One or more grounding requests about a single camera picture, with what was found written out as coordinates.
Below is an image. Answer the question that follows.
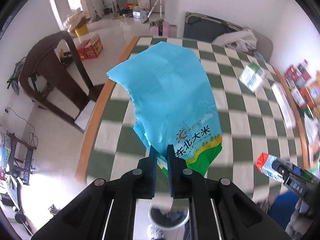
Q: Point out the blue plastic stool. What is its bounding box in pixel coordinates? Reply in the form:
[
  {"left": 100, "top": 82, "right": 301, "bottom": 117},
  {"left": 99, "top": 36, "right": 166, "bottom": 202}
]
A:
[{"left": 269, "top": 192, "right": 300, "bottom": 222}]

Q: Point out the black dumbbell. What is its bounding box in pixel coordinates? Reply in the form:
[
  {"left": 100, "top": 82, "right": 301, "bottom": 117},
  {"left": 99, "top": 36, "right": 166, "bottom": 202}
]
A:
[{"left": 13, "top": 205, "right": 33, "bottom": 233}]

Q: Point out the black exercise machine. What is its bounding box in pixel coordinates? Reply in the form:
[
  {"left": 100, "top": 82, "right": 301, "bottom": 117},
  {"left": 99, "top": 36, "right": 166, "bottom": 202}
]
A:
[{"left": 7, "top": 57, "right": 26, "bottom": 95}]

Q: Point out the green checkered tablecloth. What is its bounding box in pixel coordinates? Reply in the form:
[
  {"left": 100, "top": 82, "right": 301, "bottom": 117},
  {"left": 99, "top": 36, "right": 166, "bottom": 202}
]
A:
[{"left": 76, "top": 36, "right": 310, "bottom": 205}]

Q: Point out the yellow bin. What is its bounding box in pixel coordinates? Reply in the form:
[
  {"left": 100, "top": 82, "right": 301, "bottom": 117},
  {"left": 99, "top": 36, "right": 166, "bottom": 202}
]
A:
[{"left": 74, "top": 24, "right": 88, "bottom": 37}]

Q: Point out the grey cushion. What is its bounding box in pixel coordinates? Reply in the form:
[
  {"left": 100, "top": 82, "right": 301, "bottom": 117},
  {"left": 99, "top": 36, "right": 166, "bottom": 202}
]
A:
[{"left": 252, "top": 32, "right": 273, "bottom": 62}]

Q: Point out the broom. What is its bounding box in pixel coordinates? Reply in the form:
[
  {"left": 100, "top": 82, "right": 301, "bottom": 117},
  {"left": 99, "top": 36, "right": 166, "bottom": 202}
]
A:
[{"left": 143, "top": 0, "right": 162, "bottom": 23}]

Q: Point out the black metal rack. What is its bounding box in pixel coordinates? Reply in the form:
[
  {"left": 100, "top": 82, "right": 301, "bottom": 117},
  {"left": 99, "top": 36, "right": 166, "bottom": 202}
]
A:
[{"left": 5, "top": 130, "right": 37, "bottom": 185}]

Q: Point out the pink suitcase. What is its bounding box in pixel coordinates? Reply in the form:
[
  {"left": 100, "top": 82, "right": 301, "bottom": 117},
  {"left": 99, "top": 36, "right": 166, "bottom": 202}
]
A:
[{"left": 149, "top": 19, "right": 171, "bottom": 37}]

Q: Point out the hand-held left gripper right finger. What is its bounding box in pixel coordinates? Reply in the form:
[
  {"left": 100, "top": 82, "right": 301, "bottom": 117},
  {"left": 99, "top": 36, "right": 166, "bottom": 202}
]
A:
[{"left": 167, "top": 144, "right": 291, "bottom": 240}]

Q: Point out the small blue milk carton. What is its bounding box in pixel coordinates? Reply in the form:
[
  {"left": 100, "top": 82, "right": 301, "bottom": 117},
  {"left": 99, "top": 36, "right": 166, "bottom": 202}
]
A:
[{"left": 255, "top": 152, "right": 287, "bottom": 181}]

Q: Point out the blue rice bag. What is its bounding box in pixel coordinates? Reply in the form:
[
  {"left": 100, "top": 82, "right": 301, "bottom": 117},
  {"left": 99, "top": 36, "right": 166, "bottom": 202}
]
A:
[{"left": 106, "top": 42, "right": 223, "bottom": 178}]

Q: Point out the white clothes pile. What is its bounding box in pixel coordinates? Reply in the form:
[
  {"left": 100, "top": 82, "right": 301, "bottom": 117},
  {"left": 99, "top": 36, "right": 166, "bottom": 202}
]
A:
[{"left": 212, "top": 27, "right": 258, "bottom": 53}]

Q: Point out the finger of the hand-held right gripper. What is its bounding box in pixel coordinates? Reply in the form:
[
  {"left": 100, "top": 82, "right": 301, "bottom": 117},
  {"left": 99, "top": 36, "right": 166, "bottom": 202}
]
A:
[{"left": 272, "top": 159, "right": 300, "bottom": 181}]

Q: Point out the dark wooden chair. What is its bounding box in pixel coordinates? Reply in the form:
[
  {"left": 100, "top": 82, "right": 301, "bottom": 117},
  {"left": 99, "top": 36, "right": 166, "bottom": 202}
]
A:
[{"left": 19, "top": 31, "right": 105, "bottom": 133}]

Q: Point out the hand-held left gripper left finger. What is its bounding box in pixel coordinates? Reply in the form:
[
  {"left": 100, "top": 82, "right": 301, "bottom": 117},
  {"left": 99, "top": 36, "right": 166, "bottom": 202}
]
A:
[{"left": 31, "top": 147, "right": 157, "bottom": 240}]

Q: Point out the red cardboard box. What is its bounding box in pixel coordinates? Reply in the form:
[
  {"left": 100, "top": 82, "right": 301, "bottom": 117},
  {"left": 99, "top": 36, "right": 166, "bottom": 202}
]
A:
[{"left": 76, "top": 33, "right": 104, "bottom": 60}]

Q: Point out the round bin with black bag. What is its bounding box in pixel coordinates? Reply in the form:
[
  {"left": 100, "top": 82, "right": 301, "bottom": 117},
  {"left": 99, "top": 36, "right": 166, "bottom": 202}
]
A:
[{"left": 148, "top": 197, "right": 190, "bottom": 228}]

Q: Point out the white paper sheet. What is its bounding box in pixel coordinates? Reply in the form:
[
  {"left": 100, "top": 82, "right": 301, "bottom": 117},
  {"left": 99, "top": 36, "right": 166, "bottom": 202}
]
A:
[{"left": 74, "top": 102, "right": 97, "bottom": 130}]

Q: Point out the white bedding pile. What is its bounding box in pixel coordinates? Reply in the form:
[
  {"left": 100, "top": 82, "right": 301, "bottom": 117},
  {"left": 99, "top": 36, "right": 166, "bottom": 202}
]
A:
[{"left": 62, "top": 10, "right": 90, "bottom": 30}]

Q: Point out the white crumpled tissue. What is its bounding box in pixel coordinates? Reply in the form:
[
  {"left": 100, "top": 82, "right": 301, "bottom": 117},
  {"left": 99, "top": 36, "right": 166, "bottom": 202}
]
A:
[{"left": 304, "top": 115, "right": 320, "bottom": 145}]

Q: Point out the white cabinet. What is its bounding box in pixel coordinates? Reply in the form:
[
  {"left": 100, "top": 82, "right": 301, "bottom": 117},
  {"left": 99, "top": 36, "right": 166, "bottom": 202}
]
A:
[{"left": 164, "top": 0, "right": 180, "bottom": 25}]

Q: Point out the dark folding cot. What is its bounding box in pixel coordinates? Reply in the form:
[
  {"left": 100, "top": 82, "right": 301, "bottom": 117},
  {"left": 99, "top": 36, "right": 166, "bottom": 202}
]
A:
[{"left": 183, "top": 12, "right": 248, "bottom": 43}]

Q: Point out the grey fuzzy slipper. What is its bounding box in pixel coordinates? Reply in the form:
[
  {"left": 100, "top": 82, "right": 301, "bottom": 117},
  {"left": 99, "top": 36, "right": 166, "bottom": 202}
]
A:
[{"left": 147, "top": 224, "right": 165, "bottom": 240}]

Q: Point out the long white box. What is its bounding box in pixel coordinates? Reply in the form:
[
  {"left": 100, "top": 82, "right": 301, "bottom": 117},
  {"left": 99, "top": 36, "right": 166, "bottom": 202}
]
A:
[{"left": 271, "top": 82, "right": 297, "bottom": 129}]

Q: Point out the green white carton box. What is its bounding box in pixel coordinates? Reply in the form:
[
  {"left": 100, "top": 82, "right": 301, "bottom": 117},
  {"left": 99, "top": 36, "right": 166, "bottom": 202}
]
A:
[{"left": 239, "top": 62, "right": 266, "bottom": 92}]

